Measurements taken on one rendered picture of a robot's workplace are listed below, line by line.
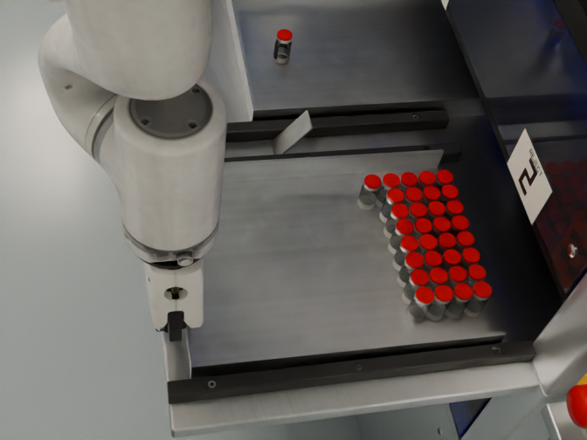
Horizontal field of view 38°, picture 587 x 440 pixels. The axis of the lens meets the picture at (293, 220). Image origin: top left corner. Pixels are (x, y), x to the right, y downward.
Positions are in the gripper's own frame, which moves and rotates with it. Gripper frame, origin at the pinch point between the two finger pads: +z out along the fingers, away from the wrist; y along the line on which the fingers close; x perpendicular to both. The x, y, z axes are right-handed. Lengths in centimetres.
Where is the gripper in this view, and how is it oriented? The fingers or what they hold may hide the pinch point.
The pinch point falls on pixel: (170, 314)
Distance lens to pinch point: 89.7
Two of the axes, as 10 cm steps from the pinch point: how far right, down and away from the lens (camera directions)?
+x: -9.8, 0.8, -2.0
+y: -1.8, -8.2, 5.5
